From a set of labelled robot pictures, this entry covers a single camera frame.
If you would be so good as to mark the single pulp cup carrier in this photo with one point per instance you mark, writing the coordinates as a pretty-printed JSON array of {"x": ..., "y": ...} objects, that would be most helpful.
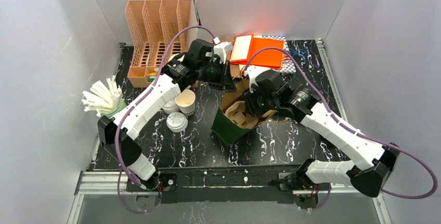
[{"x": 236, "y": 113}]

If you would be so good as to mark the white cream paper bag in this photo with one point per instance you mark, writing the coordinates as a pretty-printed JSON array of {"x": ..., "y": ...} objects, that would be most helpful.
[{"x": 242, "y": 45}]

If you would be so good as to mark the checkered blue white bag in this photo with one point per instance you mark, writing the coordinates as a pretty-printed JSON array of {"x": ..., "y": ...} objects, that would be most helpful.
[{"x": 287, "y": 66}]

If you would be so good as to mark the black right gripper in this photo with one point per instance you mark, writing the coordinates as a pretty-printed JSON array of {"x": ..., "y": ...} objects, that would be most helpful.
[{"x": 255, "y": 104}]

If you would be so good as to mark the green paper bag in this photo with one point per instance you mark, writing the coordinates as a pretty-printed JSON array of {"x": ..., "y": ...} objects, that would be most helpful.
[{"x": 226, "y": 130}]

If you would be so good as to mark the white cup lid stack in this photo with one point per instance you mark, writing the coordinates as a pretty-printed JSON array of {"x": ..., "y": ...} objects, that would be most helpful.
[
  {"x": 171, "y": 107},
  {"x": 176, "y": 122}
]

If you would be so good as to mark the green straw holder cup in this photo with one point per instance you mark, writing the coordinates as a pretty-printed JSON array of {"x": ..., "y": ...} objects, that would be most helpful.
[{"x": 122, "y": 105}]

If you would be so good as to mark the single white paper cup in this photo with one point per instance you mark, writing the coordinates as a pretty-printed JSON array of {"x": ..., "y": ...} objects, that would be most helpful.
[{"x": 186, "y": 102}]

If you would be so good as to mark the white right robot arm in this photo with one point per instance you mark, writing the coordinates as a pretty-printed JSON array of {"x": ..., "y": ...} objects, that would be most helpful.
[{"x": 370, "y": 164}]

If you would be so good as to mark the peach plastic file organizer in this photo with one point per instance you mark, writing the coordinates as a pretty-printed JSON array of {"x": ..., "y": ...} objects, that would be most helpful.
[{"x": 154, "y": 24}]

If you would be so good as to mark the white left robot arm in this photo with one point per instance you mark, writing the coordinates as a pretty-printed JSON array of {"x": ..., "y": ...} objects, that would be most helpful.
[{"x": 203, "y": 62}]

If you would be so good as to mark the bundle of white wrapped straws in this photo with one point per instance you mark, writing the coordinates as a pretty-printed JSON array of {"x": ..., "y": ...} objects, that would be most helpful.
[{"x": 102, "y": 98}]

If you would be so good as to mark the white cup lid stack front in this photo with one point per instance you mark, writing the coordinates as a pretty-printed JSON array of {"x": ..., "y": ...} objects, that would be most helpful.
[{"x": 176, "y": 122}]

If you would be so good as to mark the brown kraft paper bag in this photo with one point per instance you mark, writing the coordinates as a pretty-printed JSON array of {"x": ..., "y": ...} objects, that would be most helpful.
[{"x": 235, "y": 69}]

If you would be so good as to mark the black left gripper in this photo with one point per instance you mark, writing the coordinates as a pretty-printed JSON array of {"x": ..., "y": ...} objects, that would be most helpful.
[{"x": 224, "y": 79}]

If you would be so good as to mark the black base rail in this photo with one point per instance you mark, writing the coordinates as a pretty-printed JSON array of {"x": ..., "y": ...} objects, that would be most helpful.
[{"x": 251, "y": 183}]

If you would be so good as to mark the white cup lid stack back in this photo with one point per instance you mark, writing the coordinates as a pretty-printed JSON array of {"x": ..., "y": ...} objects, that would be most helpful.
[{"x": 171, "y": 107}]

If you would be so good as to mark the orange paper bag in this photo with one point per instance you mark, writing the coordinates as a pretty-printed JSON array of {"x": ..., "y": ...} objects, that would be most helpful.
[{"x": 268, "y": 58}]

